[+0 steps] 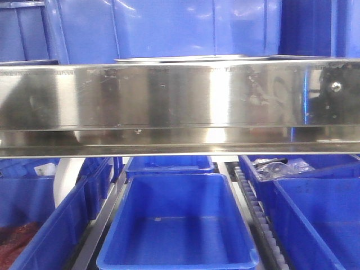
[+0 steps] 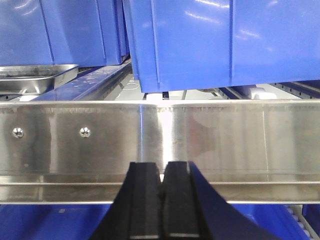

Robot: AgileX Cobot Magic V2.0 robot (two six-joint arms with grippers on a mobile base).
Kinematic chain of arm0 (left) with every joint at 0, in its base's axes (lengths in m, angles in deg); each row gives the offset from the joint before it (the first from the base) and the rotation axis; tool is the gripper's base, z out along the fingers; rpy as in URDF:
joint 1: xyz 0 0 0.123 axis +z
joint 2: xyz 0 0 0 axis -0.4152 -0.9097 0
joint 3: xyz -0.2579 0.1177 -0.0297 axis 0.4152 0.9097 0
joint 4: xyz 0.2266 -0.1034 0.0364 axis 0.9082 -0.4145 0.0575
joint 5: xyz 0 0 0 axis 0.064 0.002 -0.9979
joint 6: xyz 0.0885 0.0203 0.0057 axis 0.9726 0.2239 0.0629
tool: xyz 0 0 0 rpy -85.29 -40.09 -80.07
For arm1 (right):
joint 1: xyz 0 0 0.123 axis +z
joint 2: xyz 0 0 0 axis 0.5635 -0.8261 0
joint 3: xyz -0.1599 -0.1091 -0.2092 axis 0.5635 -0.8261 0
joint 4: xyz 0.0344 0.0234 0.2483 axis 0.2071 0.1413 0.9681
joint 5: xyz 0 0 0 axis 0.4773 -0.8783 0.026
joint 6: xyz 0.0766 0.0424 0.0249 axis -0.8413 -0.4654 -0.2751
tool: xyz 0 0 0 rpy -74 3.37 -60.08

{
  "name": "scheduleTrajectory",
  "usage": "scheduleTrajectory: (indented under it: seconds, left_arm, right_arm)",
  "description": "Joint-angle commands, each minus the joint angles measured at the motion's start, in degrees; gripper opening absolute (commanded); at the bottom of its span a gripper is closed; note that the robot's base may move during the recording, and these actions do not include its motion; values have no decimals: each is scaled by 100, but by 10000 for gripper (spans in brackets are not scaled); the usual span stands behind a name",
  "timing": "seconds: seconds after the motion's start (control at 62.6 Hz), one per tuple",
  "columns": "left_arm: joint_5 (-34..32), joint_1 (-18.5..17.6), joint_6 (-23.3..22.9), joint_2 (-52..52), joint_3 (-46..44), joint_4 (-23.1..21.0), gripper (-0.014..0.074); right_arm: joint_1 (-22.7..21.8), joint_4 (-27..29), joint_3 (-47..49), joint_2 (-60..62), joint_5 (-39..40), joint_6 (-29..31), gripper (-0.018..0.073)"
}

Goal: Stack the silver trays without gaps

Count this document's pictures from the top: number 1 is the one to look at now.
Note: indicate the silver metal tray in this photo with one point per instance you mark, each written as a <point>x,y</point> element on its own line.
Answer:
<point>180,59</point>

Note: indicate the stainless steel shelf front panel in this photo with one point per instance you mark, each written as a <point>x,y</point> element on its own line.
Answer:
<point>274,106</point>

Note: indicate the blue bin rear centre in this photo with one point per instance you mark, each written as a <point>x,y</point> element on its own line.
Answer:
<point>175,164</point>

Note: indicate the blue bin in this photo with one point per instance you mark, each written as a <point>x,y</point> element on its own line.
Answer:
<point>317,222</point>
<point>175,164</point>
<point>27,196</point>
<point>186,221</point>
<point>326,166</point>

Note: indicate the blue bin front centre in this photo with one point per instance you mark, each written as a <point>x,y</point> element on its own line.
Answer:
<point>186,221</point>

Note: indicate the clear bag of parts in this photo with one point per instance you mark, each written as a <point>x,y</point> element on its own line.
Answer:
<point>280,167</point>

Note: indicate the white plastic roll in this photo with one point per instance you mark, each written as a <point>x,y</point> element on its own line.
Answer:
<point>66,176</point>

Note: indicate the large blue crate upper centre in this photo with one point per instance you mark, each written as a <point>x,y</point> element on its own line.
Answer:
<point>98,32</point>

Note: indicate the blue bin rear right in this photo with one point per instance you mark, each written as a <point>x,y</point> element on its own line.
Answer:
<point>326,166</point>

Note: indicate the blue bin front right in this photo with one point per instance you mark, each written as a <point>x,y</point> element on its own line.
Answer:
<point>317,222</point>

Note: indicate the shelf panel screw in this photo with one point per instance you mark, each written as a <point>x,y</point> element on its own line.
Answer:
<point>336,86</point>

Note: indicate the blue bin front left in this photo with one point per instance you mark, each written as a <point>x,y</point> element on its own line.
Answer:
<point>27,196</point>

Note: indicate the blue crate upper right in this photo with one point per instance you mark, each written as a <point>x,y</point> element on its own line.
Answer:
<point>320,28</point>

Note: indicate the blue crate upper left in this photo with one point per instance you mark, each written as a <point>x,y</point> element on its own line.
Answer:
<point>26,32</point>

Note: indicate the red material in bin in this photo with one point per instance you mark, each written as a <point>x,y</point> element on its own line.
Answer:
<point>14,240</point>

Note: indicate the roller track rail right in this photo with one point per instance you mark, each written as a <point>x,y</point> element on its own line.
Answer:
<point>271,256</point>

